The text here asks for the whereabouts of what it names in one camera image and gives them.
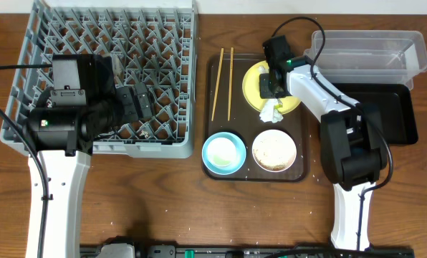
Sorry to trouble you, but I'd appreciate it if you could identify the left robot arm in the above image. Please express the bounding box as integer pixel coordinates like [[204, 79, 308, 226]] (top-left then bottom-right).
[[23, 54, 154, 257]]

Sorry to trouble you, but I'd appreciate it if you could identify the black waste tray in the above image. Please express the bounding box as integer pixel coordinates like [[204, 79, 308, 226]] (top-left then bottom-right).
[[334, 83, 418, 145]]

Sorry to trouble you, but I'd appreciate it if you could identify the clear plastic bin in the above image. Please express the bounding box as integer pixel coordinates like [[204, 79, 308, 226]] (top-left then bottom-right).
[[304, 30, 427, 89]]

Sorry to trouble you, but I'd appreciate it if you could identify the right wooden chopstick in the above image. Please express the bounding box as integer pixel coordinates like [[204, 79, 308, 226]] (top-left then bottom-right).
[[227, 47, 234, 121]]

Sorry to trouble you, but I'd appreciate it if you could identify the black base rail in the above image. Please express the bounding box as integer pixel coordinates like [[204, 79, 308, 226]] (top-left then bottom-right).
[[80, 236, 415, 258]]

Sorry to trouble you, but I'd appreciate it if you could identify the pink white bowl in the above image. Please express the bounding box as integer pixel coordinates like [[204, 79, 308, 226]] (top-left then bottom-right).
[[251, 129, 297, 173]]

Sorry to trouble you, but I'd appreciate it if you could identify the yellow round plate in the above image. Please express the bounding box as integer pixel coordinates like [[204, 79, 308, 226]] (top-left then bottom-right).
[[242, 60, 300, 115]]

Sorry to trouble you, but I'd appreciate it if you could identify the white cup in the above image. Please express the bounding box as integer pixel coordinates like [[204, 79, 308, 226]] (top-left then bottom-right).
[[207, 137, 237, 167]]

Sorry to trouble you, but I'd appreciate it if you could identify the wooden chopstick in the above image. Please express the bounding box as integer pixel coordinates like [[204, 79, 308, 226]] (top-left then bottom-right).
[[227, 47, 234, 121], [211, 47, 224, 122]]

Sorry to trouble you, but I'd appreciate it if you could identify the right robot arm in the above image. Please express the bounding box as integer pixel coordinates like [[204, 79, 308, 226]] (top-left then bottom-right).
[[259, 36, 392, 251]]

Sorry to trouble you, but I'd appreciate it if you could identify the dark brown serving tray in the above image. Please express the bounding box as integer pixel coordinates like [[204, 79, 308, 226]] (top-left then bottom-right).
[[203, 54, 310, 183]]

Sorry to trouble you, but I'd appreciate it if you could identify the blue bowl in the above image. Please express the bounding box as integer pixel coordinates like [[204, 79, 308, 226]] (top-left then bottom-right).
[[201, 132, 246, 176]]

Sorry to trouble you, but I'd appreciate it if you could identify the left wooden chopstick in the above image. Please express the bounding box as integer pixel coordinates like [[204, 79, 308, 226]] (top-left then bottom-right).
[[211, 47, 224, 122]]

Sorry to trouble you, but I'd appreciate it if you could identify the grey plastic dish rack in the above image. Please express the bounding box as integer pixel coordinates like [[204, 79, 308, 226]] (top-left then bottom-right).
[[0, 1, 197, 158]]

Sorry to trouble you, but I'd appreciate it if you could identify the rice food waste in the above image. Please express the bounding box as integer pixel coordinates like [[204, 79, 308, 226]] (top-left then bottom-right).
[[253, 131, 296, 171]]

